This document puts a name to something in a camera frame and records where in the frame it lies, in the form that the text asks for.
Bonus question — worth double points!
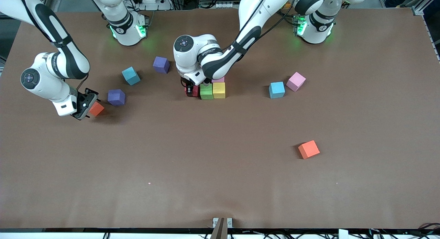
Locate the orange foam block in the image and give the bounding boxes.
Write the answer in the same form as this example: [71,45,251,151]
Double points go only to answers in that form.
[89,101,105,117]
[298,140,320,160]

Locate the aluminium table edge rail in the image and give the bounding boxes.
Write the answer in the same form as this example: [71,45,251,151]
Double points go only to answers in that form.
[421,15,440,62]

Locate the purple foam block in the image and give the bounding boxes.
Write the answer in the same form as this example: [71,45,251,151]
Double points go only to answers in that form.
[108,89,125,106]
[153,56,171,74]

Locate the metal table edge bracket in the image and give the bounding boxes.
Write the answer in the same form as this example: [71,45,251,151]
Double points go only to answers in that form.
[210,217,233,239]

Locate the cyan foam block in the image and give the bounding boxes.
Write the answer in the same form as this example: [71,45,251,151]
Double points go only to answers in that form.
[121,67,141,86]
[268,82,286,99]

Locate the yellow foam block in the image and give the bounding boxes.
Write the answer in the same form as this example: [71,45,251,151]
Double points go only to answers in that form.
[213,82,226,99]

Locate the brown paper table cover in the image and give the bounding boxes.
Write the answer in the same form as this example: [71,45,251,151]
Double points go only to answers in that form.
[0,8,440,229]

